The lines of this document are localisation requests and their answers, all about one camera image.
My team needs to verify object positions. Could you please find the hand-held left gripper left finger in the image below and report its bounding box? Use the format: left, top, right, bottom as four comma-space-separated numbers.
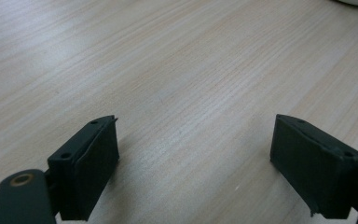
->
47, 115, 120, 222

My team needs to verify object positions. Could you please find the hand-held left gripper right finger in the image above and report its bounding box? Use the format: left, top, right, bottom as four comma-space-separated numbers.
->
269, 113, 358, 220

